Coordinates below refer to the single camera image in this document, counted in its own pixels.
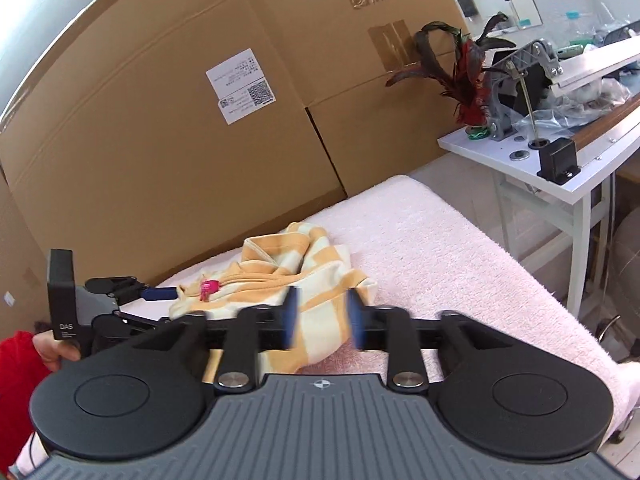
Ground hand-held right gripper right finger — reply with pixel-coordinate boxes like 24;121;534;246
347;290;506;394

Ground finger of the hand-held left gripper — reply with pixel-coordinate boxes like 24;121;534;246
85;276;179;306
92;310;172;347

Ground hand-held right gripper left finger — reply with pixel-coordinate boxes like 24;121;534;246
131;287;301;394

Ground orange white striped garment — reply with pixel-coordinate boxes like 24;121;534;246
169;223;378;373

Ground person's left forearm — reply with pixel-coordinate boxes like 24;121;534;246
0;330;53;466

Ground person's left hand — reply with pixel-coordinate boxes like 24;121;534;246
32;332;83;373

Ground cardboard box with small label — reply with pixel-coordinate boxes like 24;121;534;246
0;167;57;333

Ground pink fleece blanket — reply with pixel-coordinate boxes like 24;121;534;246
115;175;640;448

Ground large labelled cardboard box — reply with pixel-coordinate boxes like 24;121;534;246
0;0;349;323

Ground plain cardboard box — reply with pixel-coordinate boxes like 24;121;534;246
306;52;482;197

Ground white table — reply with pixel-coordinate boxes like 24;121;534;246
437;110;640;321

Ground white shipping label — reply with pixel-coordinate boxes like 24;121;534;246
206;49;275;126

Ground red leafed plant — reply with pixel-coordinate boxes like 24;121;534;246
385;12;517;140

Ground grey padded stool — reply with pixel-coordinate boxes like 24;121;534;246
597;217;640;363

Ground taped cardboard box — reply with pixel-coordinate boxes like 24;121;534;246
229;0;471;111

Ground clear plastic bags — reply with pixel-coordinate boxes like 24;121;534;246
520;77;638;131

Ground manual sealing machine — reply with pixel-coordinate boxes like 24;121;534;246
487;35;640;183

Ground plastic bottle with blue cap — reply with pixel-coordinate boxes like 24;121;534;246
565;10;596;46

